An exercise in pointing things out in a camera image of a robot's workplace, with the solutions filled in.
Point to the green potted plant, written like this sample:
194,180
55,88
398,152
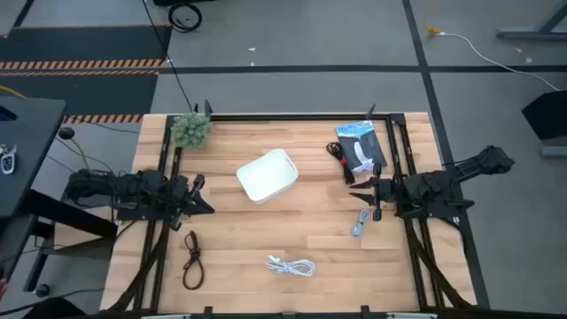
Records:
190,130

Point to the black metal table frame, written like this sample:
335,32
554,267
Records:
292,117

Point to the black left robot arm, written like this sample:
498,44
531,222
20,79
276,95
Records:
115,188

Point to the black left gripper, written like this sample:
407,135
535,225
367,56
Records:
179,199

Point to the grey table leg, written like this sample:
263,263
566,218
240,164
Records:
536,28

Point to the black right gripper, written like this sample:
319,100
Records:
389,191

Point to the black caster wheel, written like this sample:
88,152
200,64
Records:
66,133

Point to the white plastic bin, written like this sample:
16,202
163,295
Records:
266,177

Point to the black box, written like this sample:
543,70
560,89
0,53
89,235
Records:
547,115

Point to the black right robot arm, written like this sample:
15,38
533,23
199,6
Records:
443,186

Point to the white key fob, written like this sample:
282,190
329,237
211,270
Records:
7,160

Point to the black and orange hazard mat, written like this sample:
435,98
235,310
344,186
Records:
84,66

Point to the black side desk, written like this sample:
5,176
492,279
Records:
26,150

